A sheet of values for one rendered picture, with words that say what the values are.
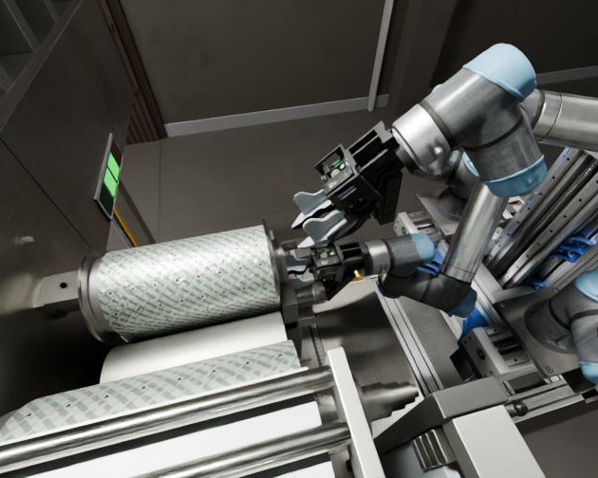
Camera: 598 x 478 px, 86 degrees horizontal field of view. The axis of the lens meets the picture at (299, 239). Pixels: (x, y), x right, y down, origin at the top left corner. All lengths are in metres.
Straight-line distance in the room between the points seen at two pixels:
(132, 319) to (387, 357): 0.58
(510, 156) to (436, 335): 1.31
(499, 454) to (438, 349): 1.43
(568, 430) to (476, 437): 1.83
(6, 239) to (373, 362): 0.72
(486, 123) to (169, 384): 0.44
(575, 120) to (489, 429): 0.48
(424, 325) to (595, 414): 0.88
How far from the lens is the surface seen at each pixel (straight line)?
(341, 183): 0.43
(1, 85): 0.67
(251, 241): 0.48
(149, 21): 2.95
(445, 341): 1.73
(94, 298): 0.52
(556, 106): 0.64
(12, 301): 0.54
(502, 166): 0.50
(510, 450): 0.28
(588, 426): 2.16
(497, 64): 0.46
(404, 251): 0.71
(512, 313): 1.15
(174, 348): 0.51
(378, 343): 0.86
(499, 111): 0.46
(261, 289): 0.48
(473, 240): 0.79
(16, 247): 0.57
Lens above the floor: 1.68
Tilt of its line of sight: 51 degrees down
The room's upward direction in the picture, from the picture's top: straight up
